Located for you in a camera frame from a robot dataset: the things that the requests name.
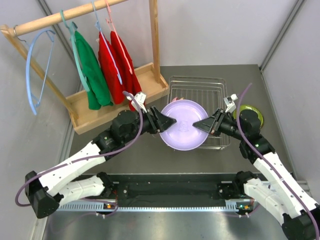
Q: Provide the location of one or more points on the metal wire dish rack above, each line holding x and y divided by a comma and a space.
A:
209, 93

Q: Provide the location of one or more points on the red shirt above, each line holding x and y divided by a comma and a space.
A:
130, 82
109, 72

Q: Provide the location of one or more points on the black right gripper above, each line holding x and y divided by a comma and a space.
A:
212, 123

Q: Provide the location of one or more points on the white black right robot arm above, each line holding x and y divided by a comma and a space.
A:
295, 210

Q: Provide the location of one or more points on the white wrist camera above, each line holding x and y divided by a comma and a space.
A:
139, 103
230, 103

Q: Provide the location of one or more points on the green plate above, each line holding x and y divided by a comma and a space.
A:
254, 109

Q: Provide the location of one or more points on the wooden clothes rack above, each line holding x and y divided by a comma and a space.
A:
82, 118

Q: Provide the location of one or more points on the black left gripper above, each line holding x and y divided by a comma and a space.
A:
158, 121

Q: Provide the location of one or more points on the purple plastic plate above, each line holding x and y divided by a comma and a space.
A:
182, 135

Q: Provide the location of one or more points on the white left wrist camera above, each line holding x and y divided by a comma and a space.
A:
139, 103

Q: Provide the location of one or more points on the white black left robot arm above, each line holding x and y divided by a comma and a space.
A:
48, 190

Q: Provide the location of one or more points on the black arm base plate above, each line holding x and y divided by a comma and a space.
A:
211, 189

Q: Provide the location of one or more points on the green shirt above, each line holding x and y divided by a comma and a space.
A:
98, 95

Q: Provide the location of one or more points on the teal hanger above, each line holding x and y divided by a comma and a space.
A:
72, 30

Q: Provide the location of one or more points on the red shirt right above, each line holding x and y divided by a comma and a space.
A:
130, 82

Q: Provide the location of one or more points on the red shirt left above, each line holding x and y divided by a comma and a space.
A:
109, 72

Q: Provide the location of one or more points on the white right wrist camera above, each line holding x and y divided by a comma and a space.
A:
230, 103

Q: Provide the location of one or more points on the pink hanger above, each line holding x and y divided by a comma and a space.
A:
112, 28

